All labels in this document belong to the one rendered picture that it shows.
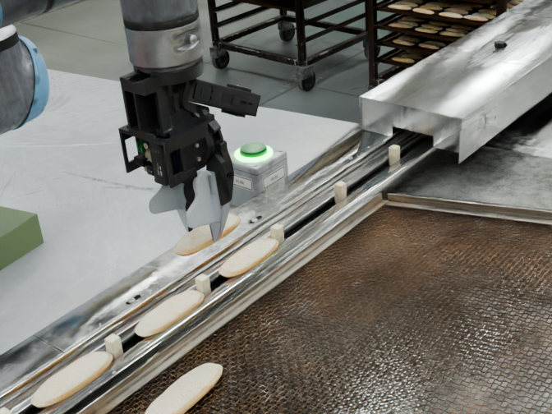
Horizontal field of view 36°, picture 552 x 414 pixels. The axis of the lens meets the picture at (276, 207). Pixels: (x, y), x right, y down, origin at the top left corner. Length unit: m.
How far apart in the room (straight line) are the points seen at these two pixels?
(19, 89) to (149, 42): 0.38
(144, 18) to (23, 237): 0.48
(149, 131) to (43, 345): 0.27
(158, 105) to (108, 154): 0.62
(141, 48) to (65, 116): 0.84
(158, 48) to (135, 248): 0.42
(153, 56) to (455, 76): 0.69
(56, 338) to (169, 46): 0.35
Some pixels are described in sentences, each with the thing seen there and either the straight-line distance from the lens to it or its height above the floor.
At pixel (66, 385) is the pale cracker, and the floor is 0.86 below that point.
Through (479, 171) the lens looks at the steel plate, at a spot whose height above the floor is 0.82.
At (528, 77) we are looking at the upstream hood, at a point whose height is 0.91.
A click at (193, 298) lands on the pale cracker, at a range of 1.00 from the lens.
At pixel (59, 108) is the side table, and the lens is 1.72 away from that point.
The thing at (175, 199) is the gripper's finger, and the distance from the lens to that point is 0.98.
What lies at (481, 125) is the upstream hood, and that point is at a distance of 1.34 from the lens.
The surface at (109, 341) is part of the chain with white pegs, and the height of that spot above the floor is 0.87.
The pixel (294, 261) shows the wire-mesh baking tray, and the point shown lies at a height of 0.89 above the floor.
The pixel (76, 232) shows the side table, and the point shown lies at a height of 0.82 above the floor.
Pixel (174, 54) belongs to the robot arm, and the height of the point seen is 1.16.
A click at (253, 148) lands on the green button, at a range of 1.23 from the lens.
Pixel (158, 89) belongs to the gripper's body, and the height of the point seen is 1.13.
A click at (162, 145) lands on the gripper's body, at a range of 0.87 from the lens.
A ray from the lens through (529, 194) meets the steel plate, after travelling 1.28.
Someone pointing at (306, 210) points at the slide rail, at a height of 0.85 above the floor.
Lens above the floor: 1.42
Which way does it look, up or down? 29 degrees down
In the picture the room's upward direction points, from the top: 5 degrees counter-clockwise
